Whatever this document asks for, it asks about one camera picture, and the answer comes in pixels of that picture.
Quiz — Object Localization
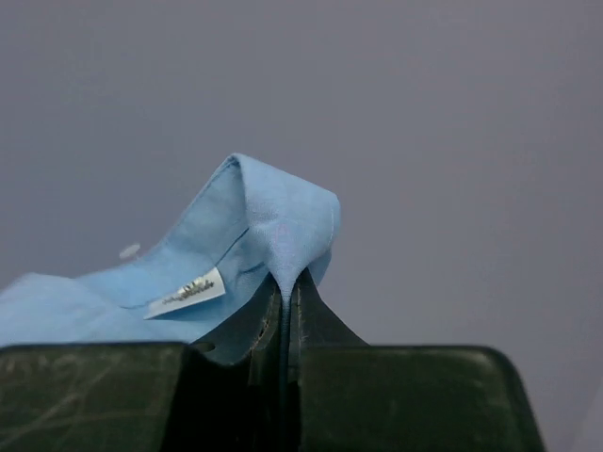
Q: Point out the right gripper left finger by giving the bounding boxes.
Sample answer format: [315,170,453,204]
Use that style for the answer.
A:
[1,278,281,452]

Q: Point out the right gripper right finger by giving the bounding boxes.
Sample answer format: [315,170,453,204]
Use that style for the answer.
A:
[287,272,545,451]

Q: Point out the light blue long sleeve shirt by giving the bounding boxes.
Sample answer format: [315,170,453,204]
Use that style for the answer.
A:
[0,152,342,366]

